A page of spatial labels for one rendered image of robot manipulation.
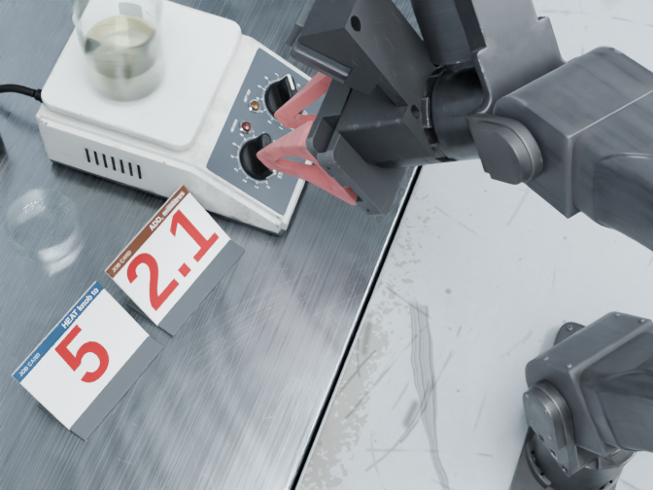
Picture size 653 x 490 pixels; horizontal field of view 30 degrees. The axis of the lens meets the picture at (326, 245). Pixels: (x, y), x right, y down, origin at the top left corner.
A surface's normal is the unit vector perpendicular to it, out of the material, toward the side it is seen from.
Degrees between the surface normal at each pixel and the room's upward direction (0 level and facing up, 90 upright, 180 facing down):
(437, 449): 0
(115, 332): 40
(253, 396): 0
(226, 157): 30
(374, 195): 50
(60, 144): 90
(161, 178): 90
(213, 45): 0
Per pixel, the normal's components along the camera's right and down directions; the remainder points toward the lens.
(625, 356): -0.40, -0.88
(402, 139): -0.33, 0.83
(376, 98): -0.55, -0.55
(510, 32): 0.41, 0.19
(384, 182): 0.76, -0.04
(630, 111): -0.14, -0.70
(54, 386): 0.58, 0.00
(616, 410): -0.76, 0.42
